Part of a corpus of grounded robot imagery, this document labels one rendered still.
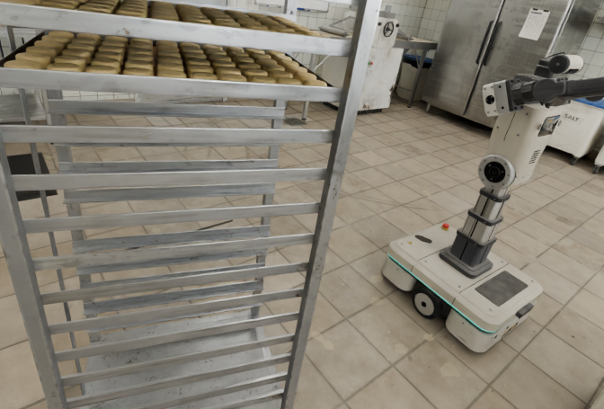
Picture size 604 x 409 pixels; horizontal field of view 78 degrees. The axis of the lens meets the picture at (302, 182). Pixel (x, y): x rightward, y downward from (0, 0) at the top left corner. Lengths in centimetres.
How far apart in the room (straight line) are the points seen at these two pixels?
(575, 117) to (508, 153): 351
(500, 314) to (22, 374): 194
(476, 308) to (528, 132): 80
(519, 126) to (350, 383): 126
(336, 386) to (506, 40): 445
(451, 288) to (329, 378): 71
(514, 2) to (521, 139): 367
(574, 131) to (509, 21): 148
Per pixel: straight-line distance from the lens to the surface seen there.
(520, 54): 524
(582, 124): 531
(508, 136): 181
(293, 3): 116
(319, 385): 174
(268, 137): 76
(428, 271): 203
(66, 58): 82
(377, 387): 180
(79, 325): 101
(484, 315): 194
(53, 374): 108
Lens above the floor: 142
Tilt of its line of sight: 28 degrees down
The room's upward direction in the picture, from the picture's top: 9 degrees clockwise
